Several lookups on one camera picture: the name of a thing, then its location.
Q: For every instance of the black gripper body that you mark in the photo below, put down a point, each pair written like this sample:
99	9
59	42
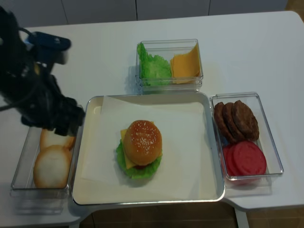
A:
42	105

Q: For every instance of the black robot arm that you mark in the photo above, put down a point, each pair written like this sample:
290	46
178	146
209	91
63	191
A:
15	59

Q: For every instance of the yellow cheese slice on burger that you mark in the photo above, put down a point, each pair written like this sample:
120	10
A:
129	162

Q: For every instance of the green lettuce under burger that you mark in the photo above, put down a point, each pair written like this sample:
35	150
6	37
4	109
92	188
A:
133	172

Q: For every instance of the green lettuce leaf in container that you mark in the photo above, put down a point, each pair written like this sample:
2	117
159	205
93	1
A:
154	70

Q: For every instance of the clear lettuce and cheese container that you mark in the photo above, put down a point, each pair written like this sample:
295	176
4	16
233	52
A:
167	49

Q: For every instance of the orange cheese slices stack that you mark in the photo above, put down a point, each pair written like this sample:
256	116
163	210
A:
185	66

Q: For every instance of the clear bun container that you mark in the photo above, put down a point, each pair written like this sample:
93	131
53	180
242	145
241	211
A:
30	200

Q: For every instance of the white metal tray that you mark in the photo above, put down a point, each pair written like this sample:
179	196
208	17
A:
206	185

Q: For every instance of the red tomato slice in burger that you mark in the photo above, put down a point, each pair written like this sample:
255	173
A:
139	167

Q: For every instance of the white paper tray liner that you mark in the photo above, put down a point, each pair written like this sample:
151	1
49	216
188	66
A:
185	142

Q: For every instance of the brown patty back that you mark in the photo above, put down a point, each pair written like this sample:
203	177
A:
218	116

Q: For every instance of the brown patty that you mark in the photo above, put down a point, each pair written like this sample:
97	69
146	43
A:
228	118
245	120
218	116

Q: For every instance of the red tomato slice lower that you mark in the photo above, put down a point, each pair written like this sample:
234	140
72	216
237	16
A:
226	159

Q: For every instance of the brown patty middle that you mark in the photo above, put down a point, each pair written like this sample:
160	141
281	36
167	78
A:
228	118

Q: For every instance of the brown patty front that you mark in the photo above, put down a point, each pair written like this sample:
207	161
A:
245	120

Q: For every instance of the red tomato slice top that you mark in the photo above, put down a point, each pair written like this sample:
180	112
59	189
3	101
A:
246	159

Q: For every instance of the clear patty and tomato container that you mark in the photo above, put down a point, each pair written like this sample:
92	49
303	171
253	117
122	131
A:
255	184

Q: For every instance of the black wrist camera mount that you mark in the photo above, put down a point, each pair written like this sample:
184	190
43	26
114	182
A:
47	48

